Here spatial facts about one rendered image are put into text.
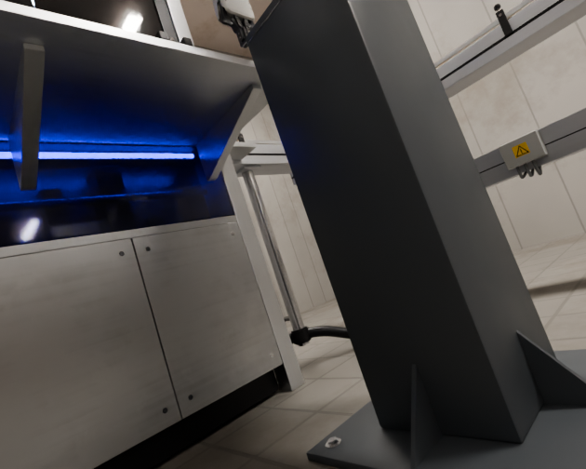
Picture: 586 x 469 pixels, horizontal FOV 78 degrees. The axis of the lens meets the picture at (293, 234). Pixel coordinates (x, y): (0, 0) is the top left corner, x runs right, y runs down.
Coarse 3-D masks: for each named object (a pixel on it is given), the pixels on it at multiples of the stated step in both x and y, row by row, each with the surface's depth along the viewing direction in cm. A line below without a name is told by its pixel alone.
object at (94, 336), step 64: (0, 256) 78; (64, 256) 85; (128, 256) 95; (192, 256) 107; (0, 320) 74; (64, 320) 81; (128, 320) 90; (192, 320) 100; (256, 320) 114; (0, 384) 71; (64, 384) 78; (128, 384) 86; (192, 384) 95; (0, 448) 68; (64, 448) 74; (128, 448) 82
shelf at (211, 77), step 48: (0, 0) 55; (0, 48) 61; (48, 48) 64; (96, 48) 68; (144, 48) 72; (192, 48) 78; (0, 96) 71; (48, 96) 76; (96, 96) 80; (144, 96) 86; (192, 96) 92; (240, 96) 100; (144, 144) 108; (192, 144) 119
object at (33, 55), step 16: (32, 48) 62; (32, 64) 64; (32, 80) 66; (16, 96) 71; (32, 96) 68; (16, 112) 74; (32, 112) 70; (16, 128) 76; (32, 128) 73; (16, 144) 79; (32, 144) 75; (16, 160) 82; (32, 160) 78; (32, 176) 81
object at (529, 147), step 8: (528, 136) 121; (536, 136) 120; (504, 144) 127; (512, 144) 125; (520, 144) 123; (528, 144) 122; (536, 144) 120; (544, 144) 122; (504, 152) 127; (512, 152) 125; (520, 152) 124; (528, 152) 122; (536, 152) 120; (544, 152) 119; (504, 160) 127; (512, 160) 126; (520, 160) 124; (528, 160) 122; (512, 168) 128
